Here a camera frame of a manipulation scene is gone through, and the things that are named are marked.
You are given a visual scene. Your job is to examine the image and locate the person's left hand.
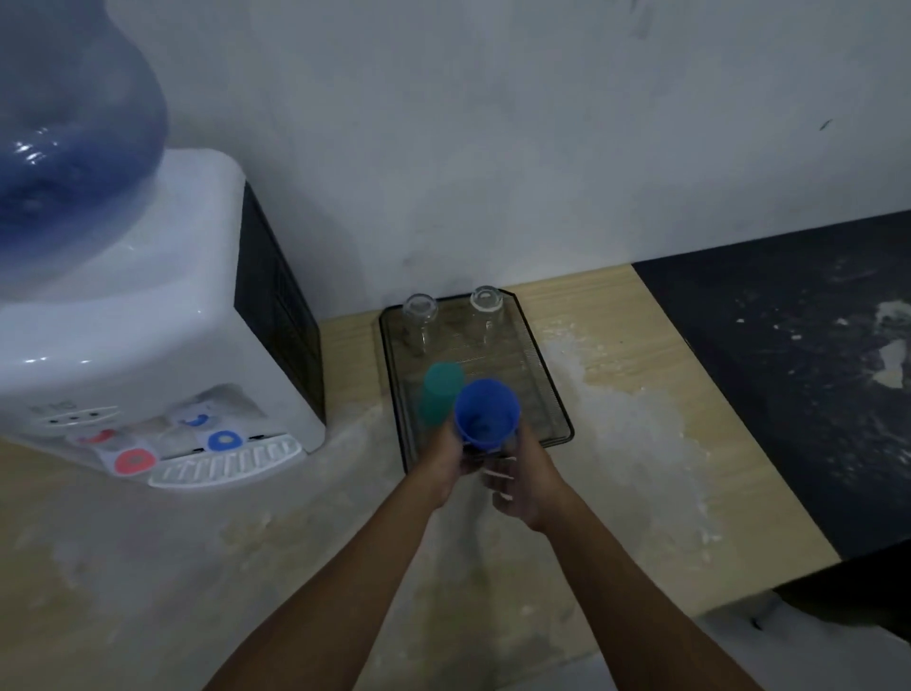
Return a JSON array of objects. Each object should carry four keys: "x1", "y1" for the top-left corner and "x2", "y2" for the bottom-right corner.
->
[{"x1": 415, "y1": 421, "x2": 486, "y2": 508}]

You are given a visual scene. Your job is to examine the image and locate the person's right hand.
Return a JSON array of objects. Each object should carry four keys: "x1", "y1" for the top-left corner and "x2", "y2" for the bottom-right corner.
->
[{"x1": 481, "y1": 420, "x2": 572, "y2": 535}]

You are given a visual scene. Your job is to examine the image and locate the blue plastic cup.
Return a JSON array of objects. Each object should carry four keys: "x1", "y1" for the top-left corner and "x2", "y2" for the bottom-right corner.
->
[{"x1": 454, "y1": 378, "x2": 522, "y2": 457}]

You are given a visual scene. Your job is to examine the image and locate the teal plastic cup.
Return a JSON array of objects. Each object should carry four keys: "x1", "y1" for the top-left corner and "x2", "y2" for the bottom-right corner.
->
[{"x1": 418, "y1": 361, "x2": 465, "y2": 430}]

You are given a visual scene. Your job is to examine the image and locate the person's right forearm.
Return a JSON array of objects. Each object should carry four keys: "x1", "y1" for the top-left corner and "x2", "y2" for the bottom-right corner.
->
[{"x1": 530, "y1": 491, "x2": 767, "y2": 691}]

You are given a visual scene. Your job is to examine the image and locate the person's left forearm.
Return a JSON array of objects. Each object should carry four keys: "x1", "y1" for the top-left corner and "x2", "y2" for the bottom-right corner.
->
[{"x1": 203, "y1": 478, "x2": 456, "y2": 691}]

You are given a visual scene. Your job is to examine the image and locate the clear plastic tray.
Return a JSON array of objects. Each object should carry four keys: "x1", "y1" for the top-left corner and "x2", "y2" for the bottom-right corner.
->
[{"x1": 379, "y1": 288, "x2": 575, "y2": 476}]

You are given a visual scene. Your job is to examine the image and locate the clear drinking glass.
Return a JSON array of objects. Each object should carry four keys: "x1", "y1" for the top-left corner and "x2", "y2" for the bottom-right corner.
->
[
  {"x1": 401, "y1": 293, "x2": 440, "y2": 357},
  {"x1": 468, "y1": 285, "x2": 506, "y2": 347}
]

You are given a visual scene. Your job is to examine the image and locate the white drip tray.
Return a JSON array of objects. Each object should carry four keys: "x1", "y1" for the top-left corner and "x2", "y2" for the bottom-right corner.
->
[{"x1": 147, "y1": 436, "x2": 306, "y2": 491}]

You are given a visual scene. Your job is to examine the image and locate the white water dispenser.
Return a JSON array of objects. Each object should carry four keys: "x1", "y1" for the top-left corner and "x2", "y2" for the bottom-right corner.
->
[{"x1": 0, "y1": 148, "x2": 327, "y2": 492}]

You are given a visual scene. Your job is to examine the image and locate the red tap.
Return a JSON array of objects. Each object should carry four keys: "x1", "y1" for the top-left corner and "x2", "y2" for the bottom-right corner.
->
[{"x1": 114, "y1": 448, "x2": 158, "y2": 477}]

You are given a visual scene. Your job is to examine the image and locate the blue water bottle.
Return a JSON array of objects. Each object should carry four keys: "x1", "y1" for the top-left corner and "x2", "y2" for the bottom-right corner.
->
[{"x1": 0, "y1": 0, "x2": 170, "y2": 284}]

